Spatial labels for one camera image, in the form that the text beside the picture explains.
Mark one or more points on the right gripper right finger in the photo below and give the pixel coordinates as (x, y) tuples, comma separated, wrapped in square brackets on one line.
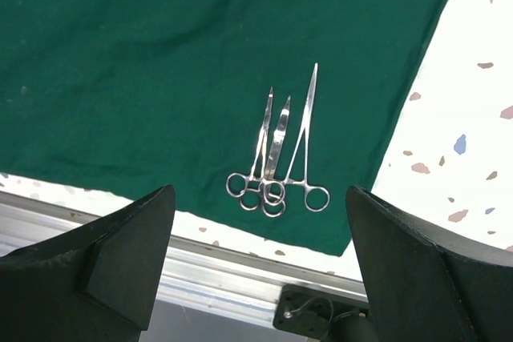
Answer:
[(425, 283)]

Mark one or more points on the aluminium rail frame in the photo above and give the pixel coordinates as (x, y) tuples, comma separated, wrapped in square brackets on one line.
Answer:
[(195, 275)]

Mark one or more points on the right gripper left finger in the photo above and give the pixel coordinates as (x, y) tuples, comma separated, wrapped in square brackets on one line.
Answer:
[(97, 282)]

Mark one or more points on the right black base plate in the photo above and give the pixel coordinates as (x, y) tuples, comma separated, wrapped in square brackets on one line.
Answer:
[(310, 312)]

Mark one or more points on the long steel hemostat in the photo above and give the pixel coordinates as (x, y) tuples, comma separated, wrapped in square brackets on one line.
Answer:
[(303, 136)]

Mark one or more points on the green surgical cloth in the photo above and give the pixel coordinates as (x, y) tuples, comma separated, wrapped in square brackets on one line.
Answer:
[(126, 96)]

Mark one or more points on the small steel hemostat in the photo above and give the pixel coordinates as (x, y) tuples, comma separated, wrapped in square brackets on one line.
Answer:
[(234, 184)]

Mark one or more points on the steel surgical scissors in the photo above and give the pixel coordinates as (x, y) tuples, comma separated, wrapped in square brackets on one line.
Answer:
[(260, 180)]

